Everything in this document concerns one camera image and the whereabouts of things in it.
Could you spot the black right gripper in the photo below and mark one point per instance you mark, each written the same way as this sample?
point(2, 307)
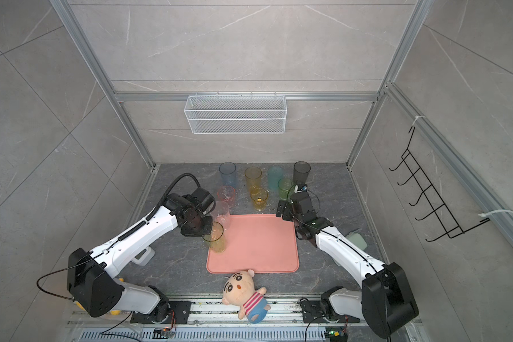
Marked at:
point(288, 207)

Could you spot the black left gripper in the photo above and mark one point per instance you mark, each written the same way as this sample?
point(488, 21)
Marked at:
point(208, 230)

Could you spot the tall green glass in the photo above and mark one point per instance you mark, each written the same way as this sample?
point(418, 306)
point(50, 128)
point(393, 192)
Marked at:
point(216, 240)

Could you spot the pink plastic tray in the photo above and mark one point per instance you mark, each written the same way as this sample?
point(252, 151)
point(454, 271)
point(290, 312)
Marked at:
point(263, 243)

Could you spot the tall blue glass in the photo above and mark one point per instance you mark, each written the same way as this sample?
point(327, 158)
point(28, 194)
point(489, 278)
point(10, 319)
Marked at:
point(228, 173)

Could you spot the tall yellow glass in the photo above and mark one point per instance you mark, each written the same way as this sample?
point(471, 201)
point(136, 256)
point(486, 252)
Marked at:
point(253, 177)

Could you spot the clear glass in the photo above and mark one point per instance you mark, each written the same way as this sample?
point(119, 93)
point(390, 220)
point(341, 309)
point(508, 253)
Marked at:
point(221, 214)

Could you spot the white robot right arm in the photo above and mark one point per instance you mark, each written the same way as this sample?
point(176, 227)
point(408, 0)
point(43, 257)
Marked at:
point(385, 300)

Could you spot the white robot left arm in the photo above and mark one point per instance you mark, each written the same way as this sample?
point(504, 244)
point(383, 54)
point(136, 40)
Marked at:
point(92, 277)

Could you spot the short green glass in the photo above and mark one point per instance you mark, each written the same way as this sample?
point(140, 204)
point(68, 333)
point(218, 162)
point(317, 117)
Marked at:
point(285, 185)

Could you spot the short pink glass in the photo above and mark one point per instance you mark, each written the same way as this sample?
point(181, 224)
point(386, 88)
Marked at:
point(227, 194)

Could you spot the dark grey glass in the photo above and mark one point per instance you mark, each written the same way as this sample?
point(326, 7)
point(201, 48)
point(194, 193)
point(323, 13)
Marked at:
point(301, 172)

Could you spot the short yellow glass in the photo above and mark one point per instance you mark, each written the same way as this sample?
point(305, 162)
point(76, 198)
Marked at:
point(259, 197)

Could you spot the teal dimpled glass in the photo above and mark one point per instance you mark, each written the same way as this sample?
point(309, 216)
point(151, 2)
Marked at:
point(274, 175)

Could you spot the pale green box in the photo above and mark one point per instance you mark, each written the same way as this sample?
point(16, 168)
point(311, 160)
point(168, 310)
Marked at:
point(356, 240)

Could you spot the white digital clock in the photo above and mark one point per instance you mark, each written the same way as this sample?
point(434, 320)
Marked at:
point(142, 258)

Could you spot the boy plush doll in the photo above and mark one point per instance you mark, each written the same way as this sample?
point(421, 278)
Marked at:
point(240, 291)

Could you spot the white wire mesh basket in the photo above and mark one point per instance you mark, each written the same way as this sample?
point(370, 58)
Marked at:
point(236, 114)

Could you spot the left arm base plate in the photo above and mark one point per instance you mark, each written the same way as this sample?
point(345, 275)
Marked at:
point(177, 312)

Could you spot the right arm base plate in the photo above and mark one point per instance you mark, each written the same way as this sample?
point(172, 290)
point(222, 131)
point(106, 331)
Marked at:
point(313, 312)

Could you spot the aluminium rail at front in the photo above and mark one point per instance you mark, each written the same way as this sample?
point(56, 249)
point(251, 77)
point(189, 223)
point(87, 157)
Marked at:
point(211, 320)

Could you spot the black wire hook rack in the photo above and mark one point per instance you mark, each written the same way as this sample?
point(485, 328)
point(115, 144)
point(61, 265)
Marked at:
point(430, 194)

